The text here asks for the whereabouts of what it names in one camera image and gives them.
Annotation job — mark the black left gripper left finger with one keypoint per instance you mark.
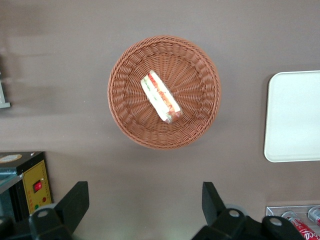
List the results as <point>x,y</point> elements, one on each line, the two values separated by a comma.
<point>72,202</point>

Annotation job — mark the triangle sandwich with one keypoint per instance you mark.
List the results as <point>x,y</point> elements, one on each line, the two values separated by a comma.
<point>160,96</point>

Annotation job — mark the grey metal bracket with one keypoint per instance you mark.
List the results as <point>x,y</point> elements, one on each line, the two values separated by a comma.
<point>2,100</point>

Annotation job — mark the round brown wicker basket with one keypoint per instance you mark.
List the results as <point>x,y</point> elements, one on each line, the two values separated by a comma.
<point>195,82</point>

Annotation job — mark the red cola can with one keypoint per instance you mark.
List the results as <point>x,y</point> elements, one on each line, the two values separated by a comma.
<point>315,215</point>
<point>302,227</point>

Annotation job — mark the clear acrylic can holder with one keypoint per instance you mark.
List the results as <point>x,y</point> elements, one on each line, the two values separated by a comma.
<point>275,210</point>

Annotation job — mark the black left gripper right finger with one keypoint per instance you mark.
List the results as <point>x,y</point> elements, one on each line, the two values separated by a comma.
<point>212,202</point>

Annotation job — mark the black yellow control box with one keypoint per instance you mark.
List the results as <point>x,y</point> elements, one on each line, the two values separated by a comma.
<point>37,175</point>

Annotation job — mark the white rectangular plastic tray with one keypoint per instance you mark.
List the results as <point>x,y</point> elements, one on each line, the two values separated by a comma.
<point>295,115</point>

